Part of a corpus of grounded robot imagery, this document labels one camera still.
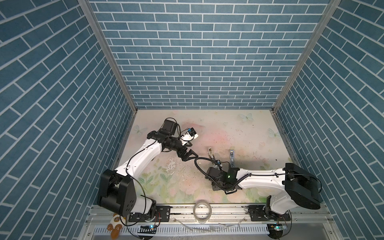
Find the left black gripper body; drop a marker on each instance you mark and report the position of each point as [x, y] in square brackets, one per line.
[180, 153]

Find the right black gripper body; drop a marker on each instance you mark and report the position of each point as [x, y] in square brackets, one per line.
[218, 187]

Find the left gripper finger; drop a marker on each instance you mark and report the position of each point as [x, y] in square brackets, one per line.
[189, 158]
[191, 154]

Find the light blue stapler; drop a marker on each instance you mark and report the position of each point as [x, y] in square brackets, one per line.
[232, 158]

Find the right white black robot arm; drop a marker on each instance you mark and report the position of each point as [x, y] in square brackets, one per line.
[286, 188]

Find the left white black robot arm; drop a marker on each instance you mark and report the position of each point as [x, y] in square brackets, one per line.
[117, 191]

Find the clear tape roll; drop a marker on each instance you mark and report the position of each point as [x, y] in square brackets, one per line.
[202, 211]

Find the brown white plush toy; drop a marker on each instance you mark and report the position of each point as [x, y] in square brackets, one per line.
[115, 226]

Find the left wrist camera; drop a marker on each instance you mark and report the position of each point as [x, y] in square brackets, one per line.
[190, 135]

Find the aluminium front rail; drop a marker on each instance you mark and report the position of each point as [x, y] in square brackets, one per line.
[217, 213]

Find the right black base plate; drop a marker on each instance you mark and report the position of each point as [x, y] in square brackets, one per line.
[259, 213]

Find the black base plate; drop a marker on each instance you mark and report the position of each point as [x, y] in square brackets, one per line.
[161, 213]
[259, 213]

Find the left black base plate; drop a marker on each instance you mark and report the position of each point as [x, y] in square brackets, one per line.
[161, 213]

